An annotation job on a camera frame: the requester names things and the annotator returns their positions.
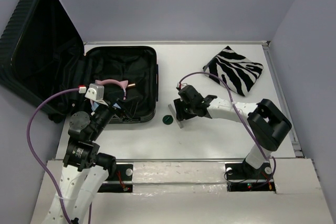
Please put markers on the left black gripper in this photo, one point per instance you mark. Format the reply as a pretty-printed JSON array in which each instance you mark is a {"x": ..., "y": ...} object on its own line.
[{"x": 128, "y": 106}]

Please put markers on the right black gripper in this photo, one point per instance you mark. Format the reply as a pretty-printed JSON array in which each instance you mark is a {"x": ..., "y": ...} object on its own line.
[{"x": 181, "y": 114}]

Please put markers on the grey metal bar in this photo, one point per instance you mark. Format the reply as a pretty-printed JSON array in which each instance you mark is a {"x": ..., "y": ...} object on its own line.
[{"x": 174, "y": 115}]

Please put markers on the green round disc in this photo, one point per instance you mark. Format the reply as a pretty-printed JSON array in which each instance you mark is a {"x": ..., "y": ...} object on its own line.
[{"x": 167, "y": 119}]

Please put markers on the pink blue cat-ear headphones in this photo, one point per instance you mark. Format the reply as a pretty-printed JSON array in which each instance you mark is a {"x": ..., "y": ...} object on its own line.
[{"x": 121, "y": 84}]

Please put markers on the zebra print pouch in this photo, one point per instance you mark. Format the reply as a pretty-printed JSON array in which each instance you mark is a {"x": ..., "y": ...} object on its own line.
[{"x": 238, "y": 72}]

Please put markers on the black hard-shell suitcase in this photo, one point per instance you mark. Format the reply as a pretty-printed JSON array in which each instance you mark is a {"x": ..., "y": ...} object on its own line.
[{"x": 42, "y": 54}]

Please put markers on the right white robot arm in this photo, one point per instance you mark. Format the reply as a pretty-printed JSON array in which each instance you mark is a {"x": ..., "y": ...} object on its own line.
[{"x": 265, "y": 123}]

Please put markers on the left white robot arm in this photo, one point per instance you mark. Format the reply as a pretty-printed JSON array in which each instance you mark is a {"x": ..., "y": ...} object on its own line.
[{"x": 85, "y": 169}]

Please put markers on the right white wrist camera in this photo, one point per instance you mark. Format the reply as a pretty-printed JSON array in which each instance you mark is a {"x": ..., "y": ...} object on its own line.
[{"x": 180, "y": 86}]

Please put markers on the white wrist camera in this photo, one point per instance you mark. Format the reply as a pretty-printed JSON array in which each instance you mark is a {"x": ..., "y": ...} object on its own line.
[
  {"x": 180, "y": 86},
  {"x": 95, "y": 93}
]

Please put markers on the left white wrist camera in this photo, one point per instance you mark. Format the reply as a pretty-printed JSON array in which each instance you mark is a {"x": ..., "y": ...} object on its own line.
[{"x": 95, "y": 93}]

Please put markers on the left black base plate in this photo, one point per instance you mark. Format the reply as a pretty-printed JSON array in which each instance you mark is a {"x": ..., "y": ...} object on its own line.
[{"x": 120, "y": 182}]

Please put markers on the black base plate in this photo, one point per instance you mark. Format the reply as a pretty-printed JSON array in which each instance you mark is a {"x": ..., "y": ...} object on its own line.
[
  {"x": 237, "y": 181},
  {"x": 120, "y": 182}
]

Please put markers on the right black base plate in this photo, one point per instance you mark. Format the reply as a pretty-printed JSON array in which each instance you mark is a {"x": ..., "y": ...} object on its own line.
[{"x": 237, "y": 181}]

